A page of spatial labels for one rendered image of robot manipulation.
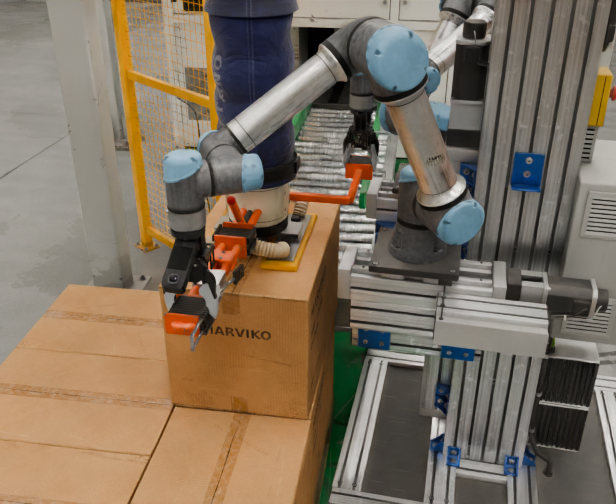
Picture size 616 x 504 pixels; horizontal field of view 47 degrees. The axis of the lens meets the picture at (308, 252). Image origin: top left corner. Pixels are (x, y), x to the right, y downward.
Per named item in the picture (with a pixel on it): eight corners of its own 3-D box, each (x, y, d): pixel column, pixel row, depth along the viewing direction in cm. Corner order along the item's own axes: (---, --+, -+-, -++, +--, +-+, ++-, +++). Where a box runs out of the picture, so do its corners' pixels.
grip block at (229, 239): (221, 240, 189) (220, 220, 186) (257, 243, 187) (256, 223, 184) (212, 255, 181) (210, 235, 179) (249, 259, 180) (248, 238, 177)
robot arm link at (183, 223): (198, 216, 139) (158, 212, 140) (200, 237, 141) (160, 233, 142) (210, 200, 145) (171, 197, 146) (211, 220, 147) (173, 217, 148)
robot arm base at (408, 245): (448, 239, 190) (451, 205, 186) (445, 266, 177) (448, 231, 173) (391, 233, 193) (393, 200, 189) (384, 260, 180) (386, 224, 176)
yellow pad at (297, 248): (286, 216, 225) (285, 201, 222) (317, 218, 223) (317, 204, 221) (260, 269, 195) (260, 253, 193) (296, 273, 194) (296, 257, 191)
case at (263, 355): (228, 295, 258) (221, 194, 239) (337, 306, 252) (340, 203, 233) (171, 404, 207) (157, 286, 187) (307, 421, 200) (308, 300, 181)
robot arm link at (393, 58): (461, 207, 176) (386, 5, 146) (495, 233, 164) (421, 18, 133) (421, 232, 176) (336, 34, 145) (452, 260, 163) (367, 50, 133)
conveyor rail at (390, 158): (391, 127, 465) (393, 98, 456) (399, 127, 465) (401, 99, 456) (364, 328, 265) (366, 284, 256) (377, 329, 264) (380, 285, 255)
